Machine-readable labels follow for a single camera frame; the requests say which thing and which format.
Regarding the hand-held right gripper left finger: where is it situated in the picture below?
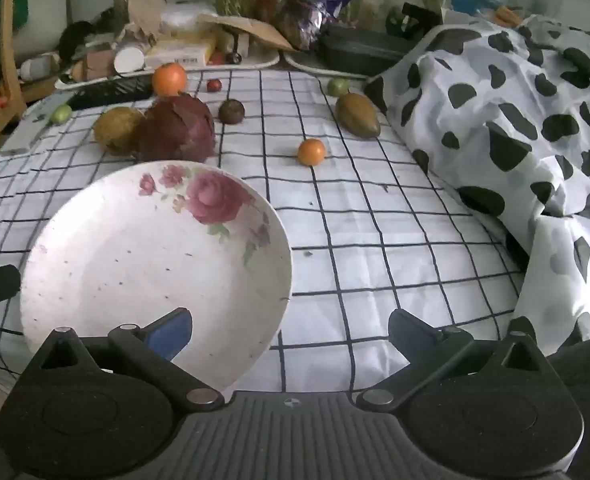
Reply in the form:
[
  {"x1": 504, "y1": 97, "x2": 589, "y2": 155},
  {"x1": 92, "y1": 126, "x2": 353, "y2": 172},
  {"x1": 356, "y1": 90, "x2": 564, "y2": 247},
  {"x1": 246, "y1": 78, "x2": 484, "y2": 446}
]
[{"x1": 22, "y1": 307, "x2": 226, "y2": 413}]

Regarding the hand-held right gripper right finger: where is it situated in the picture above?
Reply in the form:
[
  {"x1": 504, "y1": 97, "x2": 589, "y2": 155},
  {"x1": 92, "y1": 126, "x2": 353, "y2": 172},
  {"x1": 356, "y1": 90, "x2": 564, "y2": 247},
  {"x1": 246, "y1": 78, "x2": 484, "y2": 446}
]
[{"x1": 355, "y1": 308, "x2": 556, "y2": 413}]

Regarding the white floral plate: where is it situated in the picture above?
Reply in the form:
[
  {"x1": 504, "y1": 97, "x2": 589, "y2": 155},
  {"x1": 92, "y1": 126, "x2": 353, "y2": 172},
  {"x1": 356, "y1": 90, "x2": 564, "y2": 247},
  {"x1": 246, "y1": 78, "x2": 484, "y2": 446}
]
[{"x1": 20, "y1": 160, "x2": 293, "y2": 396}]

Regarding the yellow-green pear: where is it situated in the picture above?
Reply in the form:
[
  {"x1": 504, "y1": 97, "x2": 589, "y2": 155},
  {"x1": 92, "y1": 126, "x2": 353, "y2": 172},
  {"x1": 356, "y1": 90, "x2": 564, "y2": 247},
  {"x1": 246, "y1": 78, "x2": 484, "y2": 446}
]
[{"x1": 93, "y1": 106, "x2": 146, "y2": 153}]

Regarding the small orange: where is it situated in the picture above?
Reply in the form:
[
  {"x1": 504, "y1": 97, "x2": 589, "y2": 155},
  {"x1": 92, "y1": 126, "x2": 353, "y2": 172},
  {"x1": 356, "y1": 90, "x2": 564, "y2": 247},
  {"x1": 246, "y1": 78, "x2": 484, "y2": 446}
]
[{"x1": 297, "y1": 138, "x2": 327, "y2": 166}]

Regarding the red cabbage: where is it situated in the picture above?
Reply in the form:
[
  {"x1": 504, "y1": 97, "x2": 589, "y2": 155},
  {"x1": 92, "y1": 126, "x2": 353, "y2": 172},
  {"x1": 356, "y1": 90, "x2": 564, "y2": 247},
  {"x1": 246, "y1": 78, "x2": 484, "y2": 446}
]
[{"x1": 134, "y1": 94, "x2": 217, "y2": 163}]

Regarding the black white checked sheet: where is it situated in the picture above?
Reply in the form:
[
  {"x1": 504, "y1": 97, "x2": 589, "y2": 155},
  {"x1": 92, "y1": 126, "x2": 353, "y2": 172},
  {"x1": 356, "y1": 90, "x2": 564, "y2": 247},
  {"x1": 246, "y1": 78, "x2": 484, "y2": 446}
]
[{"x1": 0, "y1": 67, "x2": 526, "y2": 396}]

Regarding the green-brown mango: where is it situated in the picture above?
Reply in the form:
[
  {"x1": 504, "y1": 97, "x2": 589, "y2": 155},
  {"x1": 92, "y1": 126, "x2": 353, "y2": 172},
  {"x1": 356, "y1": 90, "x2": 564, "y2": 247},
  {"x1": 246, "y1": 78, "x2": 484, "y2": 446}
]
[{"x1": 335, "y1": 92, "x2": 382, "y2": 139}]

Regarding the black keyboard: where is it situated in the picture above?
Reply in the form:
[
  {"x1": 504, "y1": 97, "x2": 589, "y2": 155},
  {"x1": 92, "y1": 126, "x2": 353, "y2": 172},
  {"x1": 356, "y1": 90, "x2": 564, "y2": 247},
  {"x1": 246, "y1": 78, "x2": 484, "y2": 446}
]
[{"x1": 66, "y1": 77, "x2": 155, "y2": 110}]

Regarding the grey cylinder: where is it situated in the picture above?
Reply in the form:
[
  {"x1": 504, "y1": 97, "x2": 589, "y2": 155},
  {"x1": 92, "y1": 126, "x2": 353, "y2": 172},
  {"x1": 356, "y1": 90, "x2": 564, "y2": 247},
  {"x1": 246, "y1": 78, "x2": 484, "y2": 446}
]
[{"x1": 21, "y1": 55, "x2": 58, "y2": 81}]

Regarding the dark brown round fruit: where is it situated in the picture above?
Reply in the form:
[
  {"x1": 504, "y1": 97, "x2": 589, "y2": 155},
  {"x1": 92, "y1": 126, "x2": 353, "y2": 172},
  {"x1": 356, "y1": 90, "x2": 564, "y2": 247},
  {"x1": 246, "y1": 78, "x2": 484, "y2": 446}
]
[{"x1": 218, "y1": 99, "x2": 246, "y2": 126}]

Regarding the cow print blanket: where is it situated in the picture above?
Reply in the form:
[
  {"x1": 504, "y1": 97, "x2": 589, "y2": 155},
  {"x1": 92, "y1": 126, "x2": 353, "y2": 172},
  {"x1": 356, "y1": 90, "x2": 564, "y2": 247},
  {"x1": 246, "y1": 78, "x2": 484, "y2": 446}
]
[{"x1": 365, "y1": 15, "x2": 590, "y2": 356}]

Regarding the small brown box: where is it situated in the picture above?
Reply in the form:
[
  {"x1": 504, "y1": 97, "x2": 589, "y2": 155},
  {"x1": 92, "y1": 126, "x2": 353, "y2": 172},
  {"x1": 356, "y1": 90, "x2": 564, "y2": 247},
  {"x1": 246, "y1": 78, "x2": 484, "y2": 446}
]
[{"x1": 86, "y1": 50, "x2": 116, "y2": 81}]

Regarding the large orange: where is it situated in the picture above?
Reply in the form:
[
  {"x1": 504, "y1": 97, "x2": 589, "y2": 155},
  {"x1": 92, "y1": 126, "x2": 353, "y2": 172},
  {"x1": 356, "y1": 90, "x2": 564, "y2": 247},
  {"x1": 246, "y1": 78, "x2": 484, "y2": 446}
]
[{"x1": 152, "y1": 62, "x2": 189, "y2": 97}]

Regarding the black round object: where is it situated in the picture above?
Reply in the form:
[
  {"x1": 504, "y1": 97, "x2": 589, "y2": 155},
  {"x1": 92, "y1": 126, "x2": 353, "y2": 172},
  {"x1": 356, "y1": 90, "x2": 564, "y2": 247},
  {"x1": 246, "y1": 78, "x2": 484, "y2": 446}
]
[{"x1": 57, "y1": 21, "x2": 96, "y2": 58}]

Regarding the white cylinder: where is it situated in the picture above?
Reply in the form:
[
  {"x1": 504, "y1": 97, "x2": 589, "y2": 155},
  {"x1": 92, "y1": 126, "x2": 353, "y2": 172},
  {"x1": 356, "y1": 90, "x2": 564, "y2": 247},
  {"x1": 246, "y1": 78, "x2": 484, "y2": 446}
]
[{"x1": 113, "y1": 45, "x2": 146, "y2": 74}]

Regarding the yellow box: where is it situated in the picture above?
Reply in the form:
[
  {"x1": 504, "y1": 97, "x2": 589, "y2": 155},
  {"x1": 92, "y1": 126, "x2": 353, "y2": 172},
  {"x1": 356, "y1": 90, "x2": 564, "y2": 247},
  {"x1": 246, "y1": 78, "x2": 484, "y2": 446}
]
[{"x1": 145, "y1": 37, "x2": 216, "y2": 68}]

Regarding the white tray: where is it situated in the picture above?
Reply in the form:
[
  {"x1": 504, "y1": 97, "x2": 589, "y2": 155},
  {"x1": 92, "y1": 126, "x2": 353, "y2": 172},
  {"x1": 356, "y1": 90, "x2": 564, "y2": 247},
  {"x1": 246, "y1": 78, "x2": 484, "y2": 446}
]
[
  {"x1": 284, "y1": 50, "x2": 376, "y2": 80},
  {"x1": 55, "y1": 52, "x2": 281, "y2": 92}
]

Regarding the black case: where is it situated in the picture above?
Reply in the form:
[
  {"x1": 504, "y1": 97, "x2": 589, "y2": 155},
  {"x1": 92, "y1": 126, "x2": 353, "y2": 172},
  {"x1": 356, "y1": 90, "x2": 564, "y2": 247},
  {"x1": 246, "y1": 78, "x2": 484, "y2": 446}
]
[{"x1": 317, "y1": 25, "x2": 421, "y2": 77}]

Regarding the torn brown paper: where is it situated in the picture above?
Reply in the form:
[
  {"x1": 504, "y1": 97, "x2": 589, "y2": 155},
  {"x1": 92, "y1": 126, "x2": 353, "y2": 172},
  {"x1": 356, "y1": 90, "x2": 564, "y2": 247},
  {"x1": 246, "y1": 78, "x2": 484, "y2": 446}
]
[{"x1": 125, "y1": 0, "x2": 168, "y2": 38}]

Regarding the black box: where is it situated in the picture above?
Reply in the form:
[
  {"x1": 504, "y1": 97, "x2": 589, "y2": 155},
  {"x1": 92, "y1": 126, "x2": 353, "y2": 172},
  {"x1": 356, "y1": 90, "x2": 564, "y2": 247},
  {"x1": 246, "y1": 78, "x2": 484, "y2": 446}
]
[{"x1": 386, "y1": 2, "x2": 443, "y2": 38}]

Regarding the brown cardboard sheet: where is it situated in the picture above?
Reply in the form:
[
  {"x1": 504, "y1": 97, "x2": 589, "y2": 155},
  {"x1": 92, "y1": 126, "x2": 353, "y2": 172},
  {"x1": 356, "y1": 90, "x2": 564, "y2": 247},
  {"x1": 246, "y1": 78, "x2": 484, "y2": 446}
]
[{"x1": 195, "y1": 14, "x2": 296, "y2": 52}]

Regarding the white plastic bag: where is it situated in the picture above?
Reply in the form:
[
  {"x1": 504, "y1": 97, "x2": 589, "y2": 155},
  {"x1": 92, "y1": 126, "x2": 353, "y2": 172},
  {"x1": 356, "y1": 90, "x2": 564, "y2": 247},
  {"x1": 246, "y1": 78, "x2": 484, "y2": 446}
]
[{"x1": 162, "y1": 2, "x2": 218, "y2": 31}]

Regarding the purple foil bag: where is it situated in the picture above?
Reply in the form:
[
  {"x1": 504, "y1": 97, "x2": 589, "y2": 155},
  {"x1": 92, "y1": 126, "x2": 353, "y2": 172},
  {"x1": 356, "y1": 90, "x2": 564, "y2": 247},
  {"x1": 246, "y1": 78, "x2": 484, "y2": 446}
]
[{"x1": 275, "y1": 0, "x2": 368, "y2": 51}]

